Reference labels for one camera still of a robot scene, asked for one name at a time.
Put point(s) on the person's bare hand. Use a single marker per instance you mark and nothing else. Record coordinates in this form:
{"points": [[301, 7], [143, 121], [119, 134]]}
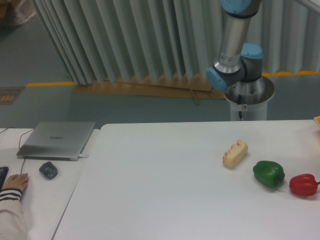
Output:
{"points": [[17, 182]]}

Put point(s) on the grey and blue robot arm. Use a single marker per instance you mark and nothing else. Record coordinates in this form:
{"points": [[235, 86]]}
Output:
{"points": [[232, 50]]}

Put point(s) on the striped cream sleeve forearm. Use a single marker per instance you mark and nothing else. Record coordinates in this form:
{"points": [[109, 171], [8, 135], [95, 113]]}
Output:
{"points": [[12, 222]]}

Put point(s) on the green bell pepper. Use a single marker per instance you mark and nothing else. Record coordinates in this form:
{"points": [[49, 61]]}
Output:
{"points": [[269, 173]]}

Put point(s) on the red bell pepper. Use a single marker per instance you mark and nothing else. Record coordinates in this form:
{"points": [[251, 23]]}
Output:
{"points": [[304, 185]]}

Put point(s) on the black keyboard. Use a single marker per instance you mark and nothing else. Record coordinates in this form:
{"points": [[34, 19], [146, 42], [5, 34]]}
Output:
{"points": [[3, 175]]}

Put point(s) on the dark grey earbud case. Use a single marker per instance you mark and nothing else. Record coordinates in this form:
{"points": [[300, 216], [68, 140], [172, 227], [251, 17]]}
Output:
{"points": [[48, 170]]}

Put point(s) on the silver closed laptop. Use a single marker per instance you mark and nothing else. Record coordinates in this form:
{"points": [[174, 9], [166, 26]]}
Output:
{"points": [[57, 140]]}

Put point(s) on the white laptop charger plug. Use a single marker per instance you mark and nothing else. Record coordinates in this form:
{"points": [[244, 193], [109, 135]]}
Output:
{"points": [[83, 156]]}

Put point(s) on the orange floor sign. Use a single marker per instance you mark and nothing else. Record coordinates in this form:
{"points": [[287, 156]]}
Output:
{"points": [[9, 94]]}

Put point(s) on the pale green pleated curtain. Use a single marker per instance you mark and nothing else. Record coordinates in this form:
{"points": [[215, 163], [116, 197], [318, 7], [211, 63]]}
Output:
{"points": [[124, 39]]}

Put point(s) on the clear plastic bag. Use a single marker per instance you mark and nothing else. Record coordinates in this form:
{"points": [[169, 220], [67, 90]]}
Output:
{"points": [[15, 12]]}

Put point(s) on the flat brown cardboard sheet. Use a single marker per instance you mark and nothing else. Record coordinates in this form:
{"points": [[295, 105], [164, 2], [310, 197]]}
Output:
{"points": [[196, 88]]}

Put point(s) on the beige toy cake slice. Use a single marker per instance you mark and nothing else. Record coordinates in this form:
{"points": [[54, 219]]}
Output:
{"points": [[235, 154]]}

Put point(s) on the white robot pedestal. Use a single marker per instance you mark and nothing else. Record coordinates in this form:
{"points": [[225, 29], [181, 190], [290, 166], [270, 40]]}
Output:
{"points": [[248, 101]]}

